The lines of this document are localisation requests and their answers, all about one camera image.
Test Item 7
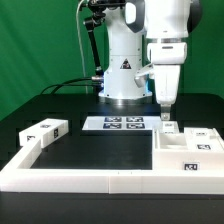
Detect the white cable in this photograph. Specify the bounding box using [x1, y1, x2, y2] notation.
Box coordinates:
[75, 0, 90, 95]

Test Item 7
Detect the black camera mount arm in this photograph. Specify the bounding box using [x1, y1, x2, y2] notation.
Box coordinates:
[79, 0, 126, 77]

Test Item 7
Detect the white cabinet box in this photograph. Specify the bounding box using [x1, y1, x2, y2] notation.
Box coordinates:
[152, 130, 224, 171]

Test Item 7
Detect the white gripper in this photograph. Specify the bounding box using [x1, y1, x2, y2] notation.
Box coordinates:
[154, 65, 181, 120]

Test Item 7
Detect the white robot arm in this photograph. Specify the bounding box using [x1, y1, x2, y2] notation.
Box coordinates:
[99, 0, 202, 121]

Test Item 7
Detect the small white cabinet door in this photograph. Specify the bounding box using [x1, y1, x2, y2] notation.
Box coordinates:
[162, 121, 179, 134]

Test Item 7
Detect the white marker base plate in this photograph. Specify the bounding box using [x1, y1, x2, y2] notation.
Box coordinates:
[83, 116, 161, 131]

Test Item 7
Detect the white L-shaped frame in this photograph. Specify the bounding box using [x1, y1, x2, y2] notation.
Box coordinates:
[0, 139, 224, 195]

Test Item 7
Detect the white block with markers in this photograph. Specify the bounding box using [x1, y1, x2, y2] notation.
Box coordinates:
[19, 118, 69, 148]

